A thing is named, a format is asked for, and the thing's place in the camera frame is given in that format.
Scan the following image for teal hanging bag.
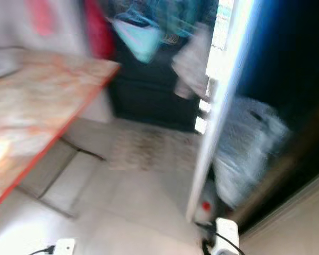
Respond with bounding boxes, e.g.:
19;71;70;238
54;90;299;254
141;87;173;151
111;15;163;64

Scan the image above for teal green hanging clothes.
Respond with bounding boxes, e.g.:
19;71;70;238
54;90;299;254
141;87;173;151
162;0;221;38

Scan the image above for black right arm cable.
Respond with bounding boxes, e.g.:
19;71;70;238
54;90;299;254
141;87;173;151
197;222;248;255

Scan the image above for patterned table with red edge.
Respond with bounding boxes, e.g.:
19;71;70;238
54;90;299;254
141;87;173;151
0;48;122;214

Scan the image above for white jug with red cap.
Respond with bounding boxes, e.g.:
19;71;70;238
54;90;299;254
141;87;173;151
194;186;219;224

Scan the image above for dark cabinet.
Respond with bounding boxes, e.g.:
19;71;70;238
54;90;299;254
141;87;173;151
107;37;208;133

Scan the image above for beige patterned floor mat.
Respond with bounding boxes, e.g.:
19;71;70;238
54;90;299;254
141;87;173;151
109;130;205;173

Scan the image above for bubble wrap sheet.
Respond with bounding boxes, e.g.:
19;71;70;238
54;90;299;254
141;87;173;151
213;96;293;209

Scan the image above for grey hanging cloth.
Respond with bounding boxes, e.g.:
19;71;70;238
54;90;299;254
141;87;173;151
171;24;213;100

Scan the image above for red hanging cloth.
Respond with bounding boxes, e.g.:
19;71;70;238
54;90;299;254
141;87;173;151
84;0;115;60

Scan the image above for white plate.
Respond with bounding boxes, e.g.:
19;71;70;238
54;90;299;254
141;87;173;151
0;50;22;80

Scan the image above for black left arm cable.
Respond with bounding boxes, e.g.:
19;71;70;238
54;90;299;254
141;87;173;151
29;245;56;255

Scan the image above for white cloth with red print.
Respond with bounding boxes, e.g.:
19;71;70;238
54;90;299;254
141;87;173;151
0;0;88;54

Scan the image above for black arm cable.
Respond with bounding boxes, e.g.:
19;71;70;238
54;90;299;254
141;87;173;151
29;245;56;255
197;222;248;255

